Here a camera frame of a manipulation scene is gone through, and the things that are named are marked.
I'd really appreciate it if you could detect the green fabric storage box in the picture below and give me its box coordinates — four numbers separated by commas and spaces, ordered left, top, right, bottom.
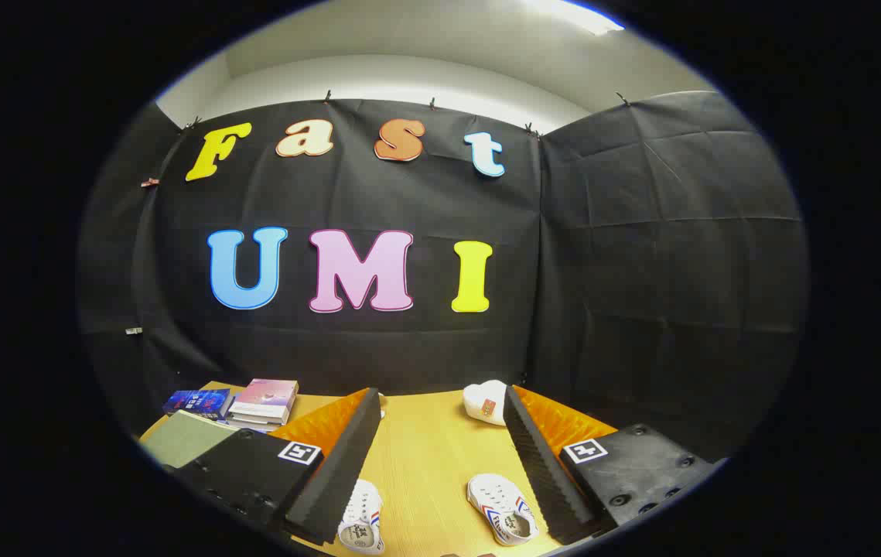
138, 409, 241, 470

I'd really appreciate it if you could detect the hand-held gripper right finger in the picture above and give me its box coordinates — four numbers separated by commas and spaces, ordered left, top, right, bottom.
502, 384, 720, 546

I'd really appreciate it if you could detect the white plush toy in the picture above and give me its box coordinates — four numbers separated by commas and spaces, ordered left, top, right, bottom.
461, 379, 510, 427

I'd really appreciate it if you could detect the dark blue book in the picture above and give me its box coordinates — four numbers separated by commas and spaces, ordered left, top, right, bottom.
162, 388, 233, 421

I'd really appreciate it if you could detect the white canvas shoe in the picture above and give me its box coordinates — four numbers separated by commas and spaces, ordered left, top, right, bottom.
337, 479, 386, 555
466, 473, 541, 548

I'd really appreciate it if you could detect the white paperback book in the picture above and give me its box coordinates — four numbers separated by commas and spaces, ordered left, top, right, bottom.
227, 402, 292, 425

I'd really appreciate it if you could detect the pink cover book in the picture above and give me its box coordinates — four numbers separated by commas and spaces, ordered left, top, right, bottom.
234, 378, 300, 412

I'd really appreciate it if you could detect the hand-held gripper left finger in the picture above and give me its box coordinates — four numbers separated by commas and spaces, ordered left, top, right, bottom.
173, 387, 384, 546

